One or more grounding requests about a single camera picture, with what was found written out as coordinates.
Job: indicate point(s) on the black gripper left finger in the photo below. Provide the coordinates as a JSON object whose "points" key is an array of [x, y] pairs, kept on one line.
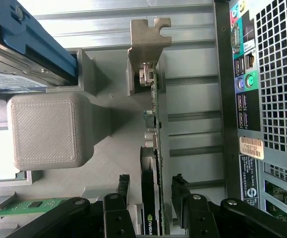
{"points": [[116, 215]]}

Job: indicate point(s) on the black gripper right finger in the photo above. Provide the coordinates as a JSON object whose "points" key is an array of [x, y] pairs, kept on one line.
{"points": [[195, 215]]}

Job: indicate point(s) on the green RAM stick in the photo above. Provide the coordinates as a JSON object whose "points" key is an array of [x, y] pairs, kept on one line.
{"points": [[34, 204]]}

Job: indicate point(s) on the beige service tag sticker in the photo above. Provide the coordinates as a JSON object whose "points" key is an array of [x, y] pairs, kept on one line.
{"points": [[251, 148]]}

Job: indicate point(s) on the grey printed parts rack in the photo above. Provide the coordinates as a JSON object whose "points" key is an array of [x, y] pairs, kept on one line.
{"points": [[46, 131]]}

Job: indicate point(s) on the black open PC case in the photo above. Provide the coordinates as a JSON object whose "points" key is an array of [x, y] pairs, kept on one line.
{"points": [[223, 99]]}

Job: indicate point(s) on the hard disk with blue caddy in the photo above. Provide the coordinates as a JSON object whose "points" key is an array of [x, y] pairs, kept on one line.
{"points": [[34, 37]]}

